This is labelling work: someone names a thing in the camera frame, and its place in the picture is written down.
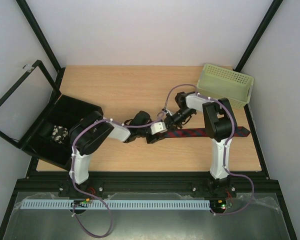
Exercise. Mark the red navy striped tie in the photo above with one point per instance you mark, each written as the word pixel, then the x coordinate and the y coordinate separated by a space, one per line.
pixel 241 132

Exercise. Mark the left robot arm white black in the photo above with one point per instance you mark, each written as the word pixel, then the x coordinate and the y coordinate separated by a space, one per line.
pixel 88 135

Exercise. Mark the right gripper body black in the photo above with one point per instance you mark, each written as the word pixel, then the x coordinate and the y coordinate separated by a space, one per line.
pixel 170 120

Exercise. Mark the black divided storage box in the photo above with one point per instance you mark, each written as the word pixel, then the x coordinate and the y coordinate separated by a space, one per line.
pixel 65 113

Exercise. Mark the light green plastic basket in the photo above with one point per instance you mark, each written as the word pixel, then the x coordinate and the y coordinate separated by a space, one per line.
pixel 218 82

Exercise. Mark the black white patterned rolled tie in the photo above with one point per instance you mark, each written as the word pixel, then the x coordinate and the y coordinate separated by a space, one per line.
pixel 59 134

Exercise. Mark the left black frame post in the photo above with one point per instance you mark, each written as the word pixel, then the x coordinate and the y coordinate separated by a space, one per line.
pixel 28 14

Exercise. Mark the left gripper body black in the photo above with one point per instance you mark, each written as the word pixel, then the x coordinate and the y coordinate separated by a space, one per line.
pixel 149 140

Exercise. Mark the light blue slotted cable duct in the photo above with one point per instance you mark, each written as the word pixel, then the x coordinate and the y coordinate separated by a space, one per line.
pixel 63 204

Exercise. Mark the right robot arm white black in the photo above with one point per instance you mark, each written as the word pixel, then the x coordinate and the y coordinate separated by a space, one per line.
pixel 219 123

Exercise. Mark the black frame post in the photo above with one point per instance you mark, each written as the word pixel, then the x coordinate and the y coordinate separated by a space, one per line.
pixel 266 20
pixel 28 14

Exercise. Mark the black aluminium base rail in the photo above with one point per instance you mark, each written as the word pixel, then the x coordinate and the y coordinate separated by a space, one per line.
pixel 103 184

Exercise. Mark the black open box lid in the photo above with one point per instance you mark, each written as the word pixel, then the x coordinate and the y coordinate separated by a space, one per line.
pixel 25 105

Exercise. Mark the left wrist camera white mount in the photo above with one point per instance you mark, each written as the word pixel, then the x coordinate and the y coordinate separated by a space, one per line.
pixel 158 127

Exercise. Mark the right black frame post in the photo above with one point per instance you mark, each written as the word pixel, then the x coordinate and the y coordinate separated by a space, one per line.
pixel 266 20

